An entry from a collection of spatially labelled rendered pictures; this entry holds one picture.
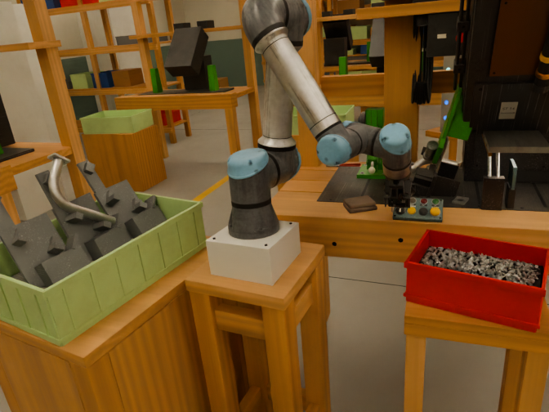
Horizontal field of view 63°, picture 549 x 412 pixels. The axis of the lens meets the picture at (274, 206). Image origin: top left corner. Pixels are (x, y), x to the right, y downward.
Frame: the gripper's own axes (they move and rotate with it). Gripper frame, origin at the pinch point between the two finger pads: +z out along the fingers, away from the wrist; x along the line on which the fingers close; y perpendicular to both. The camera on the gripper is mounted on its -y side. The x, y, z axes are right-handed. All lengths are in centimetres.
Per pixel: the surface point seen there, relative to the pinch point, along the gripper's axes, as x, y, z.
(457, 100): 15.6, -34.6, -8.7
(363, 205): -12.3, -3.1, 7.4
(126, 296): -74, 45, -13
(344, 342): -29, 17, 106
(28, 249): -103, 39, -26
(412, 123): 0, -56, 26
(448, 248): 14.2, 14.8, -0.6
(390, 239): -3.0, 7.3, 11.0
